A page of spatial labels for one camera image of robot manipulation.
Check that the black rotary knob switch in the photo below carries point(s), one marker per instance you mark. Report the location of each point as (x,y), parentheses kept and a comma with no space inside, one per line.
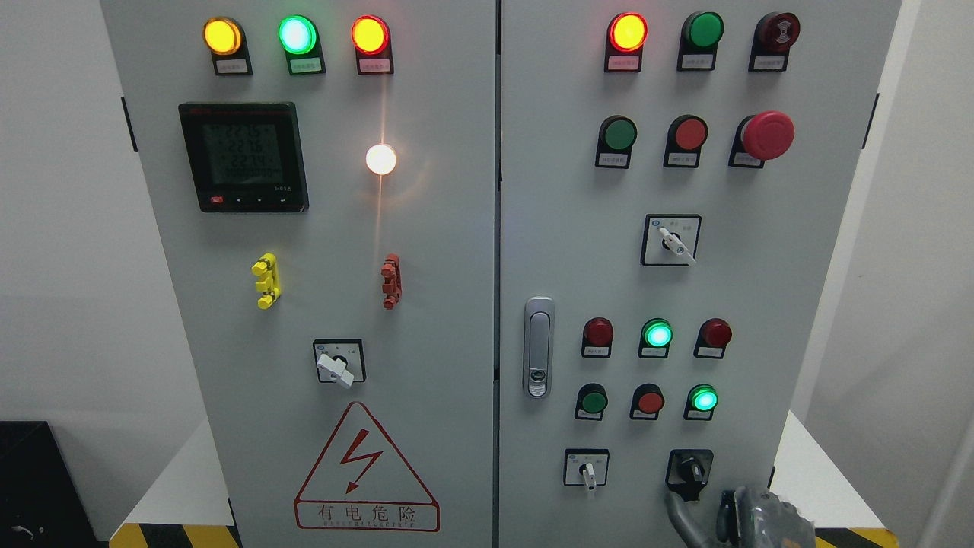
(688,472)

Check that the red terminal connector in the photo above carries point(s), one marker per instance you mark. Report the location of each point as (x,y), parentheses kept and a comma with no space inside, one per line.
(392,284)

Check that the dark red indicator left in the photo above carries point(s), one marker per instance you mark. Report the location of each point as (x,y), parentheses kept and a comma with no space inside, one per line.
(597,338)

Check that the dark red indicator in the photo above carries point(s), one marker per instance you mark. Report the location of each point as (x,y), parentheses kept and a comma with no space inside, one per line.
(597,338)
(713,338)

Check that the white glowing indicator light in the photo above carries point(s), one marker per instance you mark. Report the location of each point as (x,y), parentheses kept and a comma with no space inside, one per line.
(381,159)

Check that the green push button lower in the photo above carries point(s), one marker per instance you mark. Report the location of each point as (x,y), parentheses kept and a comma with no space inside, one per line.
(591,402)

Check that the green push button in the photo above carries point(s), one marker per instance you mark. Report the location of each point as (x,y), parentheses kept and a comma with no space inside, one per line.
(615,141)
(591,402)

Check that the green lit indicator middle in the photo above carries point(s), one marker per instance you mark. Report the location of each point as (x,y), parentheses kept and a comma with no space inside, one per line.
(655,339)

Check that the green lit indicator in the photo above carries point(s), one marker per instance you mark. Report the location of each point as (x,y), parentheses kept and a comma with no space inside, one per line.
(701,402)
(655,339)

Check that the green push button upper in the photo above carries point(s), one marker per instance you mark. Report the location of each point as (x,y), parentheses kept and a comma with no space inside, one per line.
(615,141)

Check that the grey left cabinet door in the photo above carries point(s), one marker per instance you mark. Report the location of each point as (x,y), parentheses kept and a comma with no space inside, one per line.
(430,359)

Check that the grey cabinet door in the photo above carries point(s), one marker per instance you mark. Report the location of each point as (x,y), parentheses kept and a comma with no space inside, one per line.
(574,232)
(430,359)

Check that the red push button lower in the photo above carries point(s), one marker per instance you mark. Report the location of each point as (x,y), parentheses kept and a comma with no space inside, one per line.
(647,402)

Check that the red push button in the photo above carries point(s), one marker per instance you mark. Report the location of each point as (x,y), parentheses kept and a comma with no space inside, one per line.
(685,138)
(647,402)

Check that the grey right cabinet door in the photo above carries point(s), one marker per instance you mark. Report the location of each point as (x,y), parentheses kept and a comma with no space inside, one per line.
(574,232)

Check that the yellow terminal connector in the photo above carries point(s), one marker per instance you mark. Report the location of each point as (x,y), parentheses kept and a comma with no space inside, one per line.
(267,283)

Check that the dark red indicator right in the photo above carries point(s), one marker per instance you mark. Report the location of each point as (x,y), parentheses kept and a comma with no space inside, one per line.
(713,338)

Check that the red electric hazard sign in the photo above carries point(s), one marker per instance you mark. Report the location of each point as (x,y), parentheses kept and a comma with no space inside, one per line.
(362,481)

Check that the red push button upper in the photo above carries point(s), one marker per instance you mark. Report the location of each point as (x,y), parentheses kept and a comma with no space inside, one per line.
(685,138)

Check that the green lit indicator lower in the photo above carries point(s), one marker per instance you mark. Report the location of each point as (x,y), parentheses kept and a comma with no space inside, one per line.
(701,402)

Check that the red indicator light top left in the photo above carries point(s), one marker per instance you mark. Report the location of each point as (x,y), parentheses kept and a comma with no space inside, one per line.
(372,41)

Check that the black digital power meter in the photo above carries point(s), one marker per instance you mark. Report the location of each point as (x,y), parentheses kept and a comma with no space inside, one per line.
(245,158)

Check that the red lit indicator right door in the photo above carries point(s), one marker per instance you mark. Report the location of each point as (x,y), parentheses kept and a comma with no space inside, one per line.
(626,36)

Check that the green indicator light top left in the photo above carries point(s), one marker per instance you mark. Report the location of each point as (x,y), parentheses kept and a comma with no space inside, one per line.
(300,42)

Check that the green unlit indicator top right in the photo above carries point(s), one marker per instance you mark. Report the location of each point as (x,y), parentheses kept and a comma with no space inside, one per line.
(699,42)

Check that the red emergency stop button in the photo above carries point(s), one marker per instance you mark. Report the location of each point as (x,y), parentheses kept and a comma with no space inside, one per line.
(761,137)

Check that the yellow indicator light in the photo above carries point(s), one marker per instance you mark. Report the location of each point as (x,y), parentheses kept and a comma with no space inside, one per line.
(227,44)

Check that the dark red buzzer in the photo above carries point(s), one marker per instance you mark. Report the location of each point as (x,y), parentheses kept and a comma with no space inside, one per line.
(774,35)

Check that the white platform with hazard stripes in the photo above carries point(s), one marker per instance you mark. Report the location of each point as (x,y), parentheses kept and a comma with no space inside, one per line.
(188,505)

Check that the black box lower left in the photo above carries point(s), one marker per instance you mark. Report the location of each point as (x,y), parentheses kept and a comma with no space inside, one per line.
(40,506)

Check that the silver door latch handle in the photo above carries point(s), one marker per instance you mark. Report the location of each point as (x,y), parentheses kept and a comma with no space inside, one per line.
(538,318)

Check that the white selector switch left door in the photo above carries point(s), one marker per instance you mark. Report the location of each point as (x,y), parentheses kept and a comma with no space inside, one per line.
(339,361)

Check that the white selector switch upper right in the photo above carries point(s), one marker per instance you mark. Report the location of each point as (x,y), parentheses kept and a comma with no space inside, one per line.
(670,240)

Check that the white selector switch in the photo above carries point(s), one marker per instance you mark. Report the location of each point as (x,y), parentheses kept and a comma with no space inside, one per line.
(586,468)
(670,240)

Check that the white selector switch lower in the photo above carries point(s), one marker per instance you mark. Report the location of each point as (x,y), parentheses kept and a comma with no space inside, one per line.
(586,468)

